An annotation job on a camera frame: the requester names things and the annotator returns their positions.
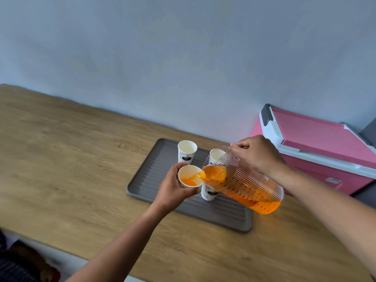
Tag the person's left hand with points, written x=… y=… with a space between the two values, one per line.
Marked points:
x=169 y=195

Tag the person's right hand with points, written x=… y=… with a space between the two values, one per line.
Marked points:
x=260 y=154

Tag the white paper cup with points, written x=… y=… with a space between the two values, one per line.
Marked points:
x=208 y=194
x=216 y=155
x=188 y=174
x=187 y=148

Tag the clear pitcher orange drink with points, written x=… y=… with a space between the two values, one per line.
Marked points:
x=249 y=190

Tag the person's right forearm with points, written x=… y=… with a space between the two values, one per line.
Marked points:
x=329 y=202

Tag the person's left forearm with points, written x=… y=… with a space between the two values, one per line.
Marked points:
x=123 y=246

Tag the person's dark striped clothing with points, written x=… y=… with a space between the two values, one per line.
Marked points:
x=17 y=267

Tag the grey ribbed tray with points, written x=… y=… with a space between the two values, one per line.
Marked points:
x=152 y=179

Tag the pink cooler box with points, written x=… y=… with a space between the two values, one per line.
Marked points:
x=317 y=138

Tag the white cabinet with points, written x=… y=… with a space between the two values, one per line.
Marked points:
x=70 y=262

